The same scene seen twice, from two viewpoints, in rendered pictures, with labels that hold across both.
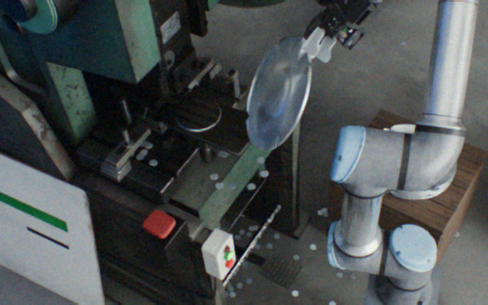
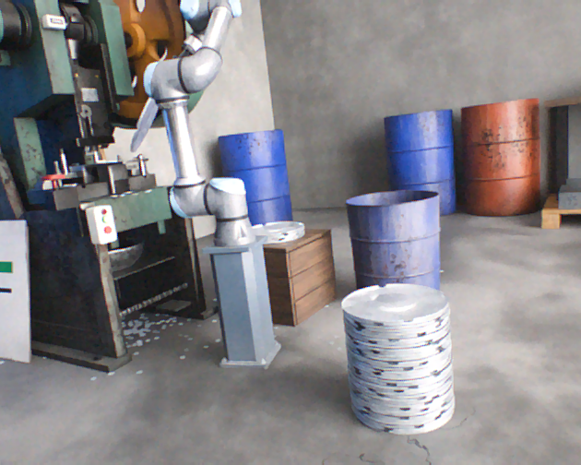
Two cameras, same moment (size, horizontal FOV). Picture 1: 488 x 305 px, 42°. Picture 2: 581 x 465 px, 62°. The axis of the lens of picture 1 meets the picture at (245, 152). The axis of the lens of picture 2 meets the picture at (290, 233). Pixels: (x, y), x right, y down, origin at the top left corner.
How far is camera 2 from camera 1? 1.60 m
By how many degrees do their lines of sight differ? 38
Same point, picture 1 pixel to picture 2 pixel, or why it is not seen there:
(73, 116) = (29, 169)
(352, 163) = (151, 68)
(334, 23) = not seen: hidden behind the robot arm
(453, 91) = (211, 37)
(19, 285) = not seen: outside the picture
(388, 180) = (172, 73)
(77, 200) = (20, 232)
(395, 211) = not seen: hidden behind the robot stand
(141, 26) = (59, 60)
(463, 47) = (218, 23)
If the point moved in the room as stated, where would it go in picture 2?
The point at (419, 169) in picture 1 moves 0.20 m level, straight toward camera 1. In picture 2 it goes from (188, 62) to (150, 53)
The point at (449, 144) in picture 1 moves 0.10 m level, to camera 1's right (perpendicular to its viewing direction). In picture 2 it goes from (207, 52) to (237, 49)
